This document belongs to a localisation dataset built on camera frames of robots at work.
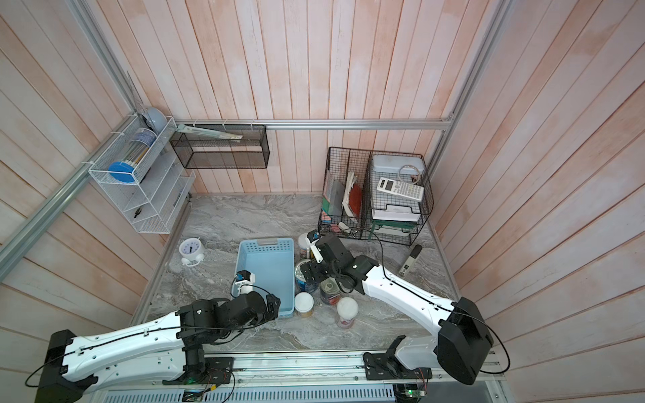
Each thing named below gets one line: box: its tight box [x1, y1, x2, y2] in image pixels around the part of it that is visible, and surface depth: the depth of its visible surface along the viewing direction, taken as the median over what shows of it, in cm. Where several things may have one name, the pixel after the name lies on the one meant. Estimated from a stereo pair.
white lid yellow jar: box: [293, 291, 315, 319], surface depth 81 cm
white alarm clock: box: [178, 236, 205, 267], surface depth 100 cm
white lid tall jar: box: [298, 232, 311, 261], surface depth 90 cm
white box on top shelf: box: [372, 154, 425, 174], surface depth 102 cm
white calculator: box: [376, 177, 425, 202], surface depth 94 cm
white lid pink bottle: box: [336, 296, 359, 330], surface depth 76 cm
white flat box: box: [372, 205, 421, 222], surface depth 92 cm
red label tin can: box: [319, 277, 341, 307], surface depth 81 cm
